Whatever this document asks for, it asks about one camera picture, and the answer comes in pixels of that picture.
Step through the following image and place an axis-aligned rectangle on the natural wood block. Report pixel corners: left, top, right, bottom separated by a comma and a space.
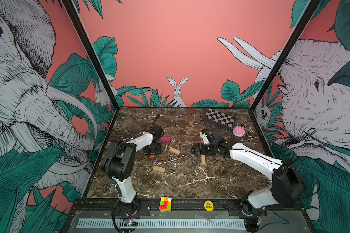
201, 155, 206, 165
169, 147, 180, 155
153, 166, 165, 173

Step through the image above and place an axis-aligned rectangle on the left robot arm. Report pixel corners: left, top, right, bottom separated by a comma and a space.
102, 131, 160, 215

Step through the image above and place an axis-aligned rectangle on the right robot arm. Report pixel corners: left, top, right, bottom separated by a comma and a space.
191, 141, 306, 216

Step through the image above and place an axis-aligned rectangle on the folded checkered chess board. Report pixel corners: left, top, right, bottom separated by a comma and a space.
201, 108, 235, 132

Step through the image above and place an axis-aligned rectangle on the pink round button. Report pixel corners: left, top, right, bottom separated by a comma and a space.
232, 126, 245, 137

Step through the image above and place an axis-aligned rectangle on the yellow big blind chip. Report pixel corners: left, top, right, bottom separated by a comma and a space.
204, 200, 214, 212

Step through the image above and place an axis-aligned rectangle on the colourful puzzle cube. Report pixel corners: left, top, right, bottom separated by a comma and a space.
159, 197, 172, 213

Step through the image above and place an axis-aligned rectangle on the small circuit board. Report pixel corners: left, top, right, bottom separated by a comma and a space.
121, 218, 138, 227

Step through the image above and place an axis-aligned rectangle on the white perforated strip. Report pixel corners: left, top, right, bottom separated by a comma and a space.
76, 218, 245, 230

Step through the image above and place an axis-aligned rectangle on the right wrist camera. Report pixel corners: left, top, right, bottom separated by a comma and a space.
200, 128, 225, 146

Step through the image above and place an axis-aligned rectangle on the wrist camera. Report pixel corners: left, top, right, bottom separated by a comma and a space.
200, 128, 225, 146
150, 124, 164, 137

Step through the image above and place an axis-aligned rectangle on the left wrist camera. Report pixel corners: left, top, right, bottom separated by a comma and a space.
150, 124, 164, 137

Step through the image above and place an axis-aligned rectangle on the black front rail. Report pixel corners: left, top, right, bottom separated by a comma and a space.
69, 198, 306, 218

